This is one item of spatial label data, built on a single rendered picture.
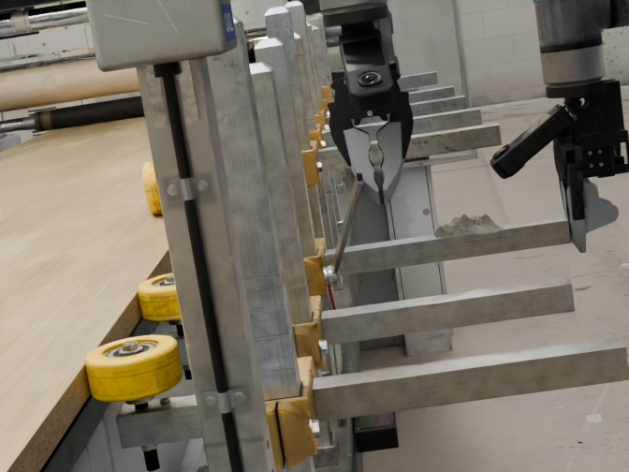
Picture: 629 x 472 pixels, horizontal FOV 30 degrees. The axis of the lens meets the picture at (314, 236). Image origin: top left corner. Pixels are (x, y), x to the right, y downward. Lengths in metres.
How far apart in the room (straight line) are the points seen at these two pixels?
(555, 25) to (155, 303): 0.58
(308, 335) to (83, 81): 2.71
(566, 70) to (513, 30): 8.60
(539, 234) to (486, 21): 8.56
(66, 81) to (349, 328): 2.68
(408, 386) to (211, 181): 0.40
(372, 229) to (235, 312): 3.25
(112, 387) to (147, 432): 0.06
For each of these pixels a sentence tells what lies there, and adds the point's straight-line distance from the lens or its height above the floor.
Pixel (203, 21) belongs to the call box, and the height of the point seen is 1.17.
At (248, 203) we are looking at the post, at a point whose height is 1.03.
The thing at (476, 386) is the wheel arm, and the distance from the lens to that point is 1.01.
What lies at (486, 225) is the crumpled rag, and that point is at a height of 0.87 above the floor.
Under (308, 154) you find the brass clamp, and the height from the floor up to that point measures 0.97.
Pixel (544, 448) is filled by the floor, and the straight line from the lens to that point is 3.06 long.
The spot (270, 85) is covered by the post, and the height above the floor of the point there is 1.10.
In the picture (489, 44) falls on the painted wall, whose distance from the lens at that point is 10.04.
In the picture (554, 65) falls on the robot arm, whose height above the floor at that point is 1.05.
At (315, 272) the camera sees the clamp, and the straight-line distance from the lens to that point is 1.42.
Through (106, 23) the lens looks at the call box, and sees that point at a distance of 0.64.
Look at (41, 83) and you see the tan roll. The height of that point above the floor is 1.06.
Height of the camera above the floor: 1.17
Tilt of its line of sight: 11 degrees down
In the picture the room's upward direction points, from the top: 9 degrees counter-clockwise
